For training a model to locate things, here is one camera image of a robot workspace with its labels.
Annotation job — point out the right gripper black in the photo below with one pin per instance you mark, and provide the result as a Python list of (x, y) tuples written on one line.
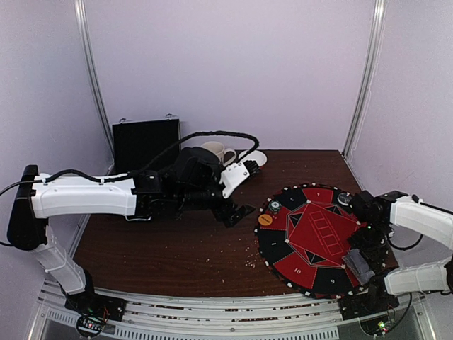
[(365, 246)]

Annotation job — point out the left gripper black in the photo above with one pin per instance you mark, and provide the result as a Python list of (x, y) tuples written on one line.
[(241, 212)]

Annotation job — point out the white floral ceramic mug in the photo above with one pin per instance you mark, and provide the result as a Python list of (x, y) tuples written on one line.
[(225, 154)]

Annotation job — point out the aluminium frame post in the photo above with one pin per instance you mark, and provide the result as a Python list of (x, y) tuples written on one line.
[(82, 22), (375, 38)]

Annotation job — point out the red black poker mat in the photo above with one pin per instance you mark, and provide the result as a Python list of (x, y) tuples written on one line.
[(305, 245)]

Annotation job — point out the deck of playing cards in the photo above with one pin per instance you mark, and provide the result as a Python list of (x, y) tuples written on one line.
[(358, 265)]

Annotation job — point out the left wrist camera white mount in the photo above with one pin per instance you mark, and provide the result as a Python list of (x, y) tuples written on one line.
[(232, 177)]

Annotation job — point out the orange white ceramic bowl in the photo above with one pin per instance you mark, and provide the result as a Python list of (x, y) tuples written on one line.
[(258, 156)]

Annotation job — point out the aluminium front rail base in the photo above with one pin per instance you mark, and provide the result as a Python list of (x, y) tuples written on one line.
[(290, 316)]

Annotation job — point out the right aluminium frame post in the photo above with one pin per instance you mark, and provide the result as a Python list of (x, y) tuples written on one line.
[(375, 38)]

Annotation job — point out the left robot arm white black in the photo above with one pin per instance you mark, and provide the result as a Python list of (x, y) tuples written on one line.
[(72, 192)]

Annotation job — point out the stack of poker chips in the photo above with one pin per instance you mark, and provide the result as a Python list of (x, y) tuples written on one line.
[(274, 207)]

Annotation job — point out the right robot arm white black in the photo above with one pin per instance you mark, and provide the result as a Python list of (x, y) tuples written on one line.
[(396, 221)]

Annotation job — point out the orange big blind button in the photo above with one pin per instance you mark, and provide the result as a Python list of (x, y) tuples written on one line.
[(265, 220)]

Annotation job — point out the black dealer button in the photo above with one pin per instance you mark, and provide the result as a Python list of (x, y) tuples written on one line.
[(344, 198)]

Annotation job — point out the left aluminium frame post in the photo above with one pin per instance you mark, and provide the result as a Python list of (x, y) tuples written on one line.
[(82, 22)]

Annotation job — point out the black poker chip case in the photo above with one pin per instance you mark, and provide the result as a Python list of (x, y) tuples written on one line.
[(137, 143)]

